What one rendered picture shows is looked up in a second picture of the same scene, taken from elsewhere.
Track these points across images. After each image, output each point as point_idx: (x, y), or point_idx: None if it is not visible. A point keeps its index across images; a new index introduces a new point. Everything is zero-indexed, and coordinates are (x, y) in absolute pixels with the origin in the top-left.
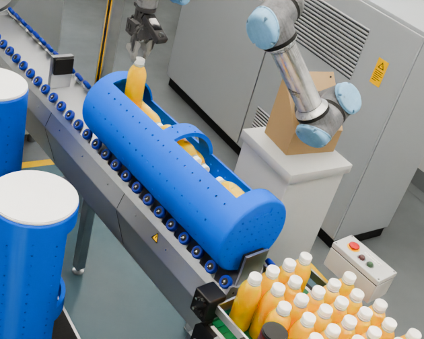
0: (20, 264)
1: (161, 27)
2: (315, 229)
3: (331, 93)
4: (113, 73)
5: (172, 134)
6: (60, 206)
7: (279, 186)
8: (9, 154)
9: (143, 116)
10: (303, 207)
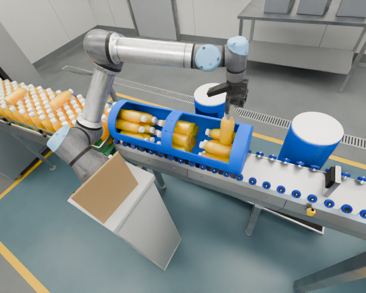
0: None
1: (215, 90)
2: None
3: (73, 130)
4: (248, 128)
5: (176, 111)
6: (200, 95)
7: None
8: (281, 150)
9: (200, 115)
10: None
